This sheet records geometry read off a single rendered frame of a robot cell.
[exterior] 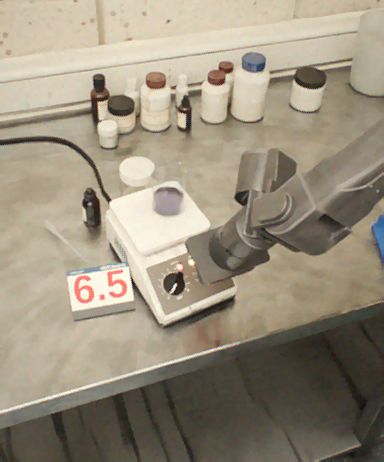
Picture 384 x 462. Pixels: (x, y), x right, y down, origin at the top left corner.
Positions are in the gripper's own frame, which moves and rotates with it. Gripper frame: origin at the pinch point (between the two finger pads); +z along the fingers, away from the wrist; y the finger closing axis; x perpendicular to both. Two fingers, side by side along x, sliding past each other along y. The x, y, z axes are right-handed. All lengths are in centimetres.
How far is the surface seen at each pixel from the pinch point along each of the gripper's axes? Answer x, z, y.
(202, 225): -6.0, 0.2, -1.7
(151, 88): -38.0, 17.7, -10.3
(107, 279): -4.0, 6.3, 13.1
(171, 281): 0.2, 0.8, 5.8
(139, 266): -3.5, 1.7, 9.2
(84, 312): -0.7, 7.2, 17.7
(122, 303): 0.1, 6.7, 12.2
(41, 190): -25.4, 21.6, 15.2
